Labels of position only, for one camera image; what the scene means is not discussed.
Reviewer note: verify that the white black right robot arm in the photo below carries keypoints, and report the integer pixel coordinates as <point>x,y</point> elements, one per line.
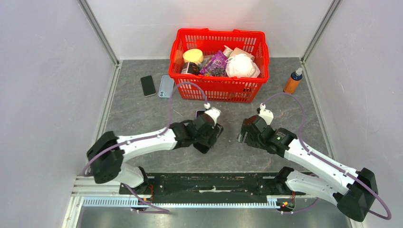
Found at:
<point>352,191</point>

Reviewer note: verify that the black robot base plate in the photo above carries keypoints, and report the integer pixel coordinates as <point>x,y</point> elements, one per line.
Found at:
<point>220,187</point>

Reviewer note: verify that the brown paper package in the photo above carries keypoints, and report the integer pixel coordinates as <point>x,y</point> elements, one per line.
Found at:
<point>238,51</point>

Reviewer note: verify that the light blue phone case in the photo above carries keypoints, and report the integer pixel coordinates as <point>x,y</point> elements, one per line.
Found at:
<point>166,86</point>

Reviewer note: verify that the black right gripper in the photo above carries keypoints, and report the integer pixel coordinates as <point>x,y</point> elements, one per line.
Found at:
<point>248,139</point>

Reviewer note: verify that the black jar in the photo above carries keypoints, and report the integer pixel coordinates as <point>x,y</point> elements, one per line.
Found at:
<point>190,68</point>

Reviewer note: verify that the yellow lidded round tub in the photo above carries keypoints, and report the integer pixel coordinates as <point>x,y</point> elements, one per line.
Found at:
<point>193,55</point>

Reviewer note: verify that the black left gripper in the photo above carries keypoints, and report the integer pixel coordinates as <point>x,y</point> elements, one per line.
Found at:
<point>210,139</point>

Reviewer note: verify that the purple snack bag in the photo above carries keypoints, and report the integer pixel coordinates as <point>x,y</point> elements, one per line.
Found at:
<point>215,66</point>

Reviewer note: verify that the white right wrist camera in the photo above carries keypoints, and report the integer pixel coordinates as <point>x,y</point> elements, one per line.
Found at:
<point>265,114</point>

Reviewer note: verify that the small black smartphone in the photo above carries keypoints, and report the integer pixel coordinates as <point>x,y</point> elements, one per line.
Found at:
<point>148,86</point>

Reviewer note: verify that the lilac phone case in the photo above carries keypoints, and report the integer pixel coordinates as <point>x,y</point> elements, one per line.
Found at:
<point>199,113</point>

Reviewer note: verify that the orange spray bottle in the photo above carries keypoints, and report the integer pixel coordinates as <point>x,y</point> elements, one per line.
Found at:
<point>293,81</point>

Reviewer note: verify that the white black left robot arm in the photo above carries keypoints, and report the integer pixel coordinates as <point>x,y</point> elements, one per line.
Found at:
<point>108,156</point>

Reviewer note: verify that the white plastic bag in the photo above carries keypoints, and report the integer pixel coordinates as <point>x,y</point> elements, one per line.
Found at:
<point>241,65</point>

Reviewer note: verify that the red plastic shopping basket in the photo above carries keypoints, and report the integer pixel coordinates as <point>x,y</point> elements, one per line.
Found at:
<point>199,66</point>

